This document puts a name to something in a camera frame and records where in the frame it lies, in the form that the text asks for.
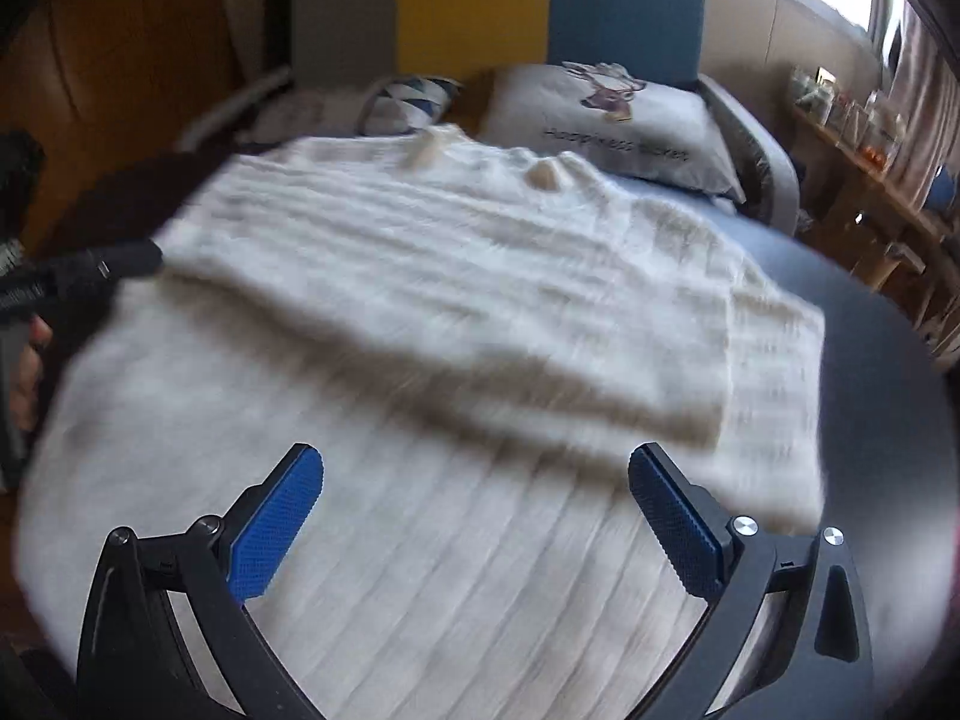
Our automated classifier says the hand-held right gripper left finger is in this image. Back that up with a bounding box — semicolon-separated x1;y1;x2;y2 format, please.
75;444;325;720

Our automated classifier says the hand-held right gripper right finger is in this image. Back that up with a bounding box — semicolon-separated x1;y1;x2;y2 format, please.
628;444;875;720

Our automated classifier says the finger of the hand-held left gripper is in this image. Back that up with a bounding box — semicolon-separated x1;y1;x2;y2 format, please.
45;238;164;290

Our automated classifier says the cream knit sweater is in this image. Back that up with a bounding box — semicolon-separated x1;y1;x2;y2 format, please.
15;124;830;720

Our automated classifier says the person's left hand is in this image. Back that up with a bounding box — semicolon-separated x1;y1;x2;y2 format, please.
13;315;55;436

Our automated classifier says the triangle pattern pillow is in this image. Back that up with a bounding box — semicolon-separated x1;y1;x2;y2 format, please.
247;73;464;147

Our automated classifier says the wooden desk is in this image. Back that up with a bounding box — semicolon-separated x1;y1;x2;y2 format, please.
787;90;960;301

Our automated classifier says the deer print pillow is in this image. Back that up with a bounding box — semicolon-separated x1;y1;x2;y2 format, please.
476;61;747;203

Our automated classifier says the blue folding chair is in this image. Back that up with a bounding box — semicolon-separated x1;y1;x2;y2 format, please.
922;169;957;211

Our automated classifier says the beige floral curtain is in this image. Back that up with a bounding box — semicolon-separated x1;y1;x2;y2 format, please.
877;0;960;218

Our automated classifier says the grey yellow blue sofa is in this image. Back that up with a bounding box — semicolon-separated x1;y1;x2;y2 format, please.
176;0;800;233

